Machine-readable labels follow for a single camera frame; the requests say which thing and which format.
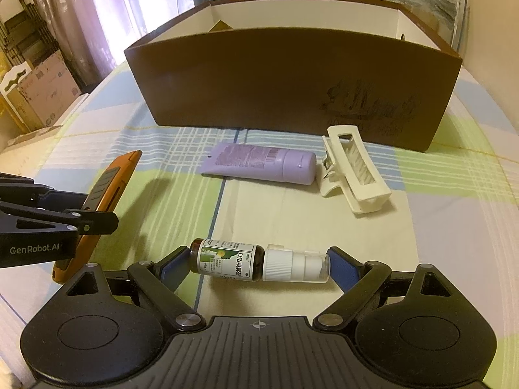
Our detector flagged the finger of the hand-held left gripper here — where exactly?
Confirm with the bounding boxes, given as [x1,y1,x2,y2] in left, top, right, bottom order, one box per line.
[0,172,95,212]
[0,200,120,236]

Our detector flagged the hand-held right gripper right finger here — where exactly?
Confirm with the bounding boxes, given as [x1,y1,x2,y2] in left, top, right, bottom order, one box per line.
[314,246,457,330]

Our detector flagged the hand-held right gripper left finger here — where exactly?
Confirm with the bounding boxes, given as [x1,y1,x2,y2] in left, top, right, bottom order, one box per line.
[65,245,204,331]

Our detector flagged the orange utility knife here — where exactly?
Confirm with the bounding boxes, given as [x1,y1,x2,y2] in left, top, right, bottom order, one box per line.
[51,150,143,285]

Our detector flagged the brown spray bottle white cap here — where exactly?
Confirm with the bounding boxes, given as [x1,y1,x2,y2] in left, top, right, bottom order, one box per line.
[190,238,331,283]

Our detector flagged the brown cardboard box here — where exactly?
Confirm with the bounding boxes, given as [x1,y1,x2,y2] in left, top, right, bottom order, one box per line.
[123,0,464,154]

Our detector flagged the checked tablecloth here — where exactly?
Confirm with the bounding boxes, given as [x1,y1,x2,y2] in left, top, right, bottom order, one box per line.
[0,61,519,377]

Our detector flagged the white hair claw clip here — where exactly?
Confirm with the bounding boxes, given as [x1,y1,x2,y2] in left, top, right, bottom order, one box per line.
[320,124,393,215]

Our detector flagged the cardboard boxes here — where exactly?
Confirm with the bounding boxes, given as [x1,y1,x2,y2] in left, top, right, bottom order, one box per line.
[0,49,82,135]

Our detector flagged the purple cosmetic tube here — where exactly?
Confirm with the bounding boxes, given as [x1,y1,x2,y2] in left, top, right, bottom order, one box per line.
[201,142,318,186]

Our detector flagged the dark folding chairs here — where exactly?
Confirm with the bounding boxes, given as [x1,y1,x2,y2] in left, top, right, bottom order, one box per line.
[0,0,62,71]

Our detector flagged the pink curtain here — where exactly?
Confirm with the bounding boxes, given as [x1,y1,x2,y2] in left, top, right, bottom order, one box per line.
[53,0,228,92]

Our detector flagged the framed picture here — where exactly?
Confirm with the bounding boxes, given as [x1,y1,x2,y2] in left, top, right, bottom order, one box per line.
[379,0,470,52]

